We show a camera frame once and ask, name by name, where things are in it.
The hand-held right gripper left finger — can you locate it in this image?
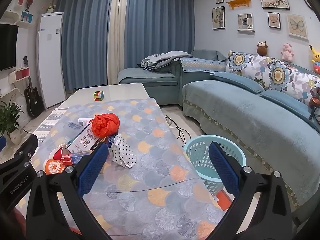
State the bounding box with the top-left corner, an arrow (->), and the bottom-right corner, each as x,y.
26,142 -> 113,240

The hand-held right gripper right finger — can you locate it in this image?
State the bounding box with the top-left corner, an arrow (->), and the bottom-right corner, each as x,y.
205,141 -> 293,240

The light blue plastic basket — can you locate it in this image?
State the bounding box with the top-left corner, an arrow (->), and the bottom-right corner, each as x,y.
184,135 -> 247,197

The orange plastic bag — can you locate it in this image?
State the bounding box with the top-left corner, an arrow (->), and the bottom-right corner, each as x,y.
91,113 -> 120,138

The clear plastic bottle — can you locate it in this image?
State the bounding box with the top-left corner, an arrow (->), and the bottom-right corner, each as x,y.
64,121 -> 83,137

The small red box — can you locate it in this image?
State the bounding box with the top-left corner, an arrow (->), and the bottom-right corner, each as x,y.
61,152 -> 93,166

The white carton box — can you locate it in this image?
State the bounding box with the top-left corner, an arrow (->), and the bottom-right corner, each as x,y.
67,126 -> 101,154

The green potted plant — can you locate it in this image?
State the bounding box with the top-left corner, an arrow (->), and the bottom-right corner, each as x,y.
0,95 -> 25,145

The orange flat box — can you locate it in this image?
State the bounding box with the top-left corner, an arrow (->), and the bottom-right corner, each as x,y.
214,190 -> 235,211

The dark blue packet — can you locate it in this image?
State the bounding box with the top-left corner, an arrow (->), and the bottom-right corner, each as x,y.
101,135 -> 117,151

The round orange lid cup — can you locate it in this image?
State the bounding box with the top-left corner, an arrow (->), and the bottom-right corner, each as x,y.
43,158 -> 64,175

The red and white cup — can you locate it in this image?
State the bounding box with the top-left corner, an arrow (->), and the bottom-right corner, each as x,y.
49,144 -> 73,160

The polka dot paper bag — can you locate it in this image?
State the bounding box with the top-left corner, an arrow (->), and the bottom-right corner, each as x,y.
110,134 -> 137,167

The red rounded object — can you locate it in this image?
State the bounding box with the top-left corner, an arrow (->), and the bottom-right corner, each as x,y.
10,206 -> 28,240

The striped grey cloth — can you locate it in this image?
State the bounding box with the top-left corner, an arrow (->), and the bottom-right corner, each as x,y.
32,108 -> 68,140

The black acoustic guitar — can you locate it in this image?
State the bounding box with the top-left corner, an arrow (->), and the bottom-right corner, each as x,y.
23,56 -> 45,117

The blue sofa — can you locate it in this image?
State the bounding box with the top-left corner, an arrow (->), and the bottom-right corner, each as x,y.
117,49 -> 320,228

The scale pattern tablecloth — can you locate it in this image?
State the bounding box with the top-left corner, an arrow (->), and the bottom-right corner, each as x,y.
15,98 -> 235,240

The coffee table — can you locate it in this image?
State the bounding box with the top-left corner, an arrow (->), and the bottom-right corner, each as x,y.
32,83 -> 160,140

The blue cushion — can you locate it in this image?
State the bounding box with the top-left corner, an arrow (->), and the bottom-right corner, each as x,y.
211,72 -> 265,93
260,90 -> 312,120

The white refrigerator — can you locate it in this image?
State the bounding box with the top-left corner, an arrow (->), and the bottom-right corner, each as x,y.
36,12 -> 67,110

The black television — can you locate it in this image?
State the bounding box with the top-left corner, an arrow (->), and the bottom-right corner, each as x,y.
0,24 -> 19,72

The floral cushion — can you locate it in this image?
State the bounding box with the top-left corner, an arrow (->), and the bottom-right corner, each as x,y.
225,51 -> 273,90
265,58 -> 320,110

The embroidered blue armrest cover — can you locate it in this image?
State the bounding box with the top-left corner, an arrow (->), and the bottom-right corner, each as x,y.
179,57 -> 227,73

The orange and black helmet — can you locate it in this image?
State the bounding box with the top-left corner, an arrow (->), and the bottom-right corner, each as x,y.
309,87 -> 320,107

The blue curtain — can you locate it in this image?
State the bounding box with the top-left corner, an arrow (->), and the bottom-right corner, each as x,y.
124,0 -> 195,80
57,0 -> 114,92

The grey blanket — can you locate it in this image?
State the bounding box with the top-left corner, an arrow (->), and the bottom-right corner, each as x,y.
140,51 -> 193,72

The brown monkey plush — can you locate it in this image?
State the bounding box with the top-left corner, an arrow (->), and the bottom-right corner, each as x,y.
257,41 -> 268,56

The beige curtain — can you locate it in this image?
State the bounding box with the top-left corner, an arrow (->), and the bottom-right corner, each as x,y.
107,0 -> 130,85

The pink pig plush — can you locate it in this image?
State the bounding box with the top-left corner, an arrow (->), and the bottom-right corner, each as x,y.
280,43 -> 295,62

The yellow plush toy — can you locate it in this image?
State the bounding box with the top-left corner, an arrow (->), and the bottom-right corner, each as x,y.
309,45 -> 320,63

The newspaper print canvas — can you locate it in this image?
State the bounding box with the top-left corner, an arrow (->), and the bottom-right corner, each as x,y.
237,13 -> 255,33

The butterfly canvas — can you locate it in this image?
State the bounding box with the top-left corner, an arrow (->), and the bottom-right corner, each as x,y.
286,14 -> 308,40

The power strip with cables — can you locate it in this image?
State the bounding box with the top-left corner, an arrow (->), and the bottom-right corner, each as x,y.
165,115 -> 192,141

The white wall shelf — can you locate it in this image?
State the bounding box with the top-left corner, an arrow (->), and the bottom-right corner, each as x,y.
0,10 -> 33,29

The tall black picture frame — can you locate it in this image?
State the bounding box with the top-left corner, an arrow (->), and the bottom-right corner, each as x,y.
212,6 -> 225,30

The crown picture frame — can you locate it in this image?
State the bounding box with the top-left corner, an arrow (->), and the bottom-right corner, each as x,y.
267,12 -> 281,29

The orange wall shelf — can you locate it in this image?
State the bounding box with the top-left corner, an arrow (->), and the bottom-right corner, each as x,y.
226,0 -> 251,10

